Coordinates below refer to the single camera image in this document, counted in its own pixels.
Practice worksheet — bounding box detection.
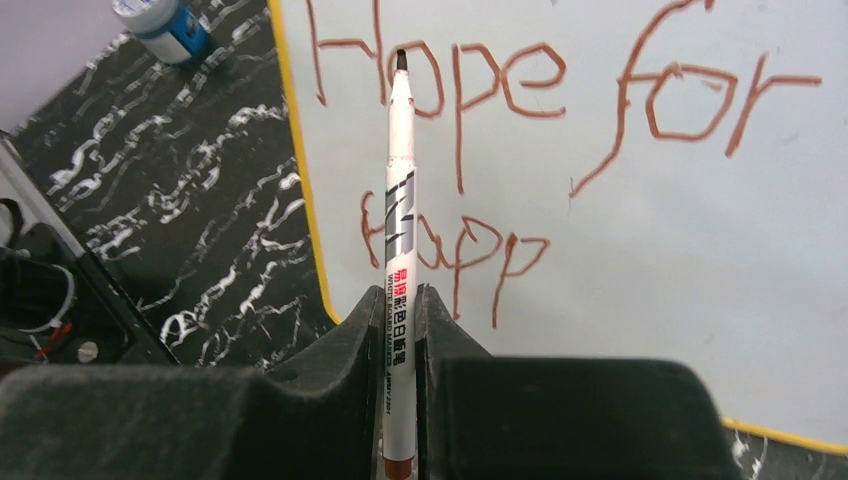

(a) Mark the white whiteboard marker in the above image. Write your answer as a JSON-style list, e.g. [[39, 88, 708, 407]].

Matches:
[[382, 49, 418, 479]]

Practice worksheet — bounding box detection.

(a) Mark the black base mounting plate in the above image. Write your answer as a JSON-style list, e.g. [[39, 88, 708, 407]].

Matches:
[[0, 132, 180, 379]]

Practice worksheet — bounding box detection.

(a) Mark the yellow framed whiteboard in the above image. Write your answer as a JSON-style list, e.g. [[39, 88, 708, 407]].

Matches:
[[270, 1, 847, 454]]

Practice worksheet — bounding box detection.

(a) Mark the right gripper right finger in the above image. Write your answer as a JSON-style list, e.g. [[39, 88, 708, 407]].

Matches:
[[415, 286, 740, 479]]

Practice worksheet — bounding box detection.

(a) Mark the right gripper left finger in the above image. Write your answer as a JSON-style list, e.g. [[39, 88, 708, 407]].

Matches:
[[1, 286, 384, 479]]

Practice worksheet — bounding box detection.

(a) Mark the blue white tape roll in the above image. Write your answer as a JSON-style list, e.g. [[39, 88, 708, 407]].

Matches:
[[110, 0, 209, 66]]

